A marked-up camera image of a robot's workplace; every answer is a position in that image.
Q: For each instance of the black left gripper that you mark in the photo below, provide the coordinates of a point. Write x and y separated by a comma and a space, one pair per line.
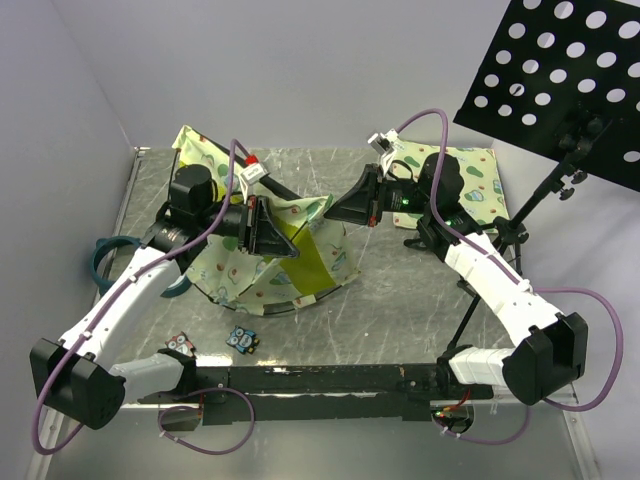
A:
259, 233

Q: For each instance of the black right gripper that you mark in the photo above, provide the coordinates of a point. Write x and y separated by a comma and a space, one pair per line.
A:
364, 204

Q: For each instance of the green patterned pet tent fabric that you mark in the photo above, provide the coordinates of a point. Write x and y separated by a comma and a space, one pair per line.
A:
280, 260

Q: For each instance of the black tent pole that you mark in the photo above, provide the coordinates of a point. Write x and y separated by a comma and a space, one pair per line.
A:
280, 307

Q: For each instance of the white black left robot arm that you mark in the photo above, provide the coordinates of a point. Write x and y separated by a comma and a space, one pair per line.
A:
77, 375

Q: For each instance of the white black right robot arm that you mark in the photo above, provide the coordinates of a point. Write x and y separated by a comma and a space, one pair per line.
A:
549, 346

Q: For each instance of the blue owl puzzle piece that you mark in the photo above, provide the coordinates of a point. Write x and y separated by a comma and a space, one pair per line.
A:
243, 340

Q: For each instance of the red owl puzzle piece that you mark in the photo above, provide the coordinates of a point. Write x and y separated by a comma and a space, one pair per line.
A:
182, 344

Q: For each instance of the black music stand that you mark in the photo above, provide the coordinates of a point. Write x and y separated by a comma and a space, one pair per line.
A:
560, 79

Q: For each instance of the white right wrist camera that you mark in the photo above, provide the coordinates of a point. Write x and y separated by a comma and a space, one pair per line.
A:
387, 146

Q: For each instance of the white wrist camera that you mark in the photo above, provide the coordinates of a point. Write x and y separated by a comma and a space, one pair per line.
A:
387, 146
251, 175

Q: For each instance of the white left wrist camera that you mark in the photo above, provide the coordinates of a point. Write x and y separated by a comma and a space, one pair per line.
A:
251, 175

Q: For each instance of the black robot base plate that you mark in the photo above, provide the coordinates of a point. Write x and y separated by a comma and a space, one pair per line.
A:
315, 395

